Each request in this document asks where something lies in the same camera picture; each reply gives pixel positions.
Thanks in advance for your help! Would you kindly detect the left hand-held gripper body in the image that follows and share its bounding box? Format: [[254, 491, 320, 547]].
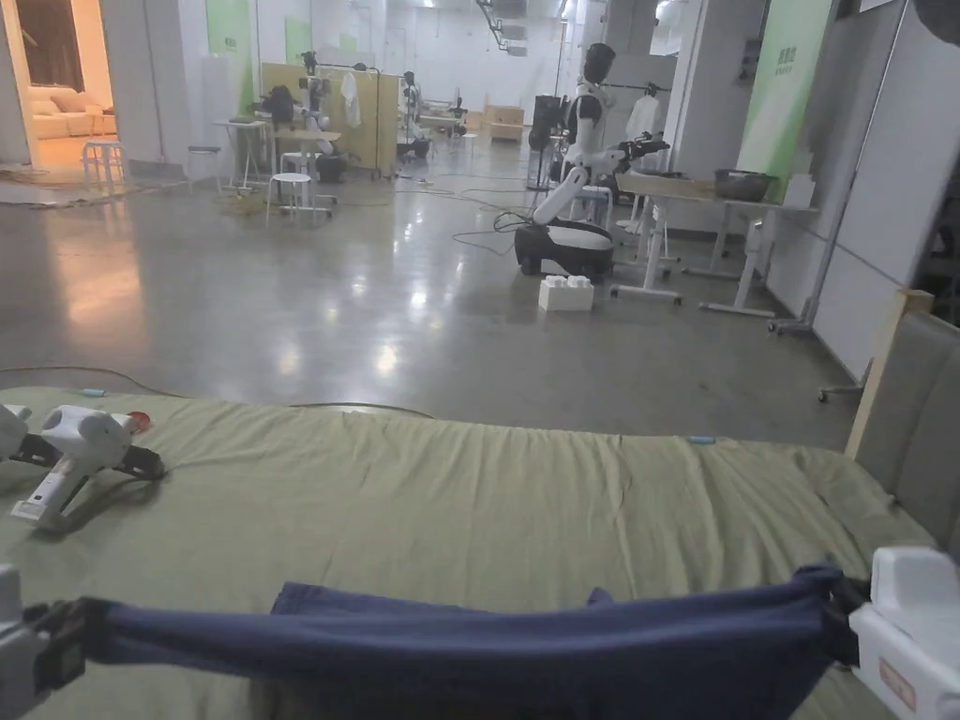
[[0, 563, 88, 720]]

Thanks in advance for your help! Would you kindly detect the dark blue shirt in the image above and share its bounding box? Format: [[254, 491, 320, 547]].
[[81, 565, 848, 720]]

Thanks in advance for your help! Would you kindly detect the black floor cable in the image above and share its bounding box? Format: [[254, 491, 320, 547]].
[[448, 208, 543, 259]]

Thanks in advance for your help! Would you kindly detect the white-legged wooden table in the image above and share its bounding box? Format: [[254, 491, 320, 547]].
[[608, 166, 820, 318]]

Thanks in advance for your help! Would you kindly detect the cream sofa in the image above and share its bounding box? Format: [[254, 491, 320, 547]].
[[28, 83, 115, 141]]

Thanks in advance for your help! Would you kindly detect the clothes rack with white garment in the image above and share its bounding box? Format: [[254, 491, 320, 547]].
[[321, 63, 402, 183]]

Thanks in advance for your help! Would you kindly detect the round white stool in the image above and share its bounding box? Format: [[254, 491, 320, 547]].
[[186, 144, 224, 198], [265, 172, 314, 228], [79, 140, 128, 190]]

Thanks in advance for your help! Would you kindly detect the white folding table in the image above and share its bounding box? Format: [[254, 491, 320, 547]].
[[212, 118, 275, 198]]

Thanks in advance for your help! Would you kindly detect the spare hand-held gripper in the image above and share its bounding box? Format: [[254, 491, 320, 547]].
[[0, 403, 36, 490], [10, 404, 168, 535]]

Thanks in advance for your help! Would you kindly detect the wooden crate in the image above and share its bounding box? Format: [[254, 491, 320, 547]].
[[483, 103, 526, 142]]

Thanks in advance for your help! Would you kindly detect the grey padded headboard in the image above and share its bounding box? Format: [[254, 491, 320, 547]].
[[844, 288, 960, 560]]

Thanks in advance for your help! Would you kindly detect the white robot at wooden screen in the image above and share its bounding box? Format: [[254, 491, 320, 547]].
[[292, 50, 350, 185]]

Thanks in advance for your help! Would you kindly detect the white block-shaped carton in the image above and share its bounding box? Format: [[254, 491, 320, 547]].
[[537, 274, 597, 316]]

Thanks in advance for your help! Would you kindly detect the white humanoid robot, black base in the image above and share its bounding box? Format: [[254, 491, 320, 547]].
[[513, 41, 673, 284]]

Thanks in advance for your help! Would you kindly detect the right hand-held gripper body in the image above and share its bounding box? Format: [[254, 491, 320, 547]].
[[847, 547, 960, 720]]

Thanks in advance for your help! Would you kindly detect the bed with pale green sheet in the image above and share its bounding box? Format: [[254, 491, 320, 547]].
[[0, 385, 938, 720]]

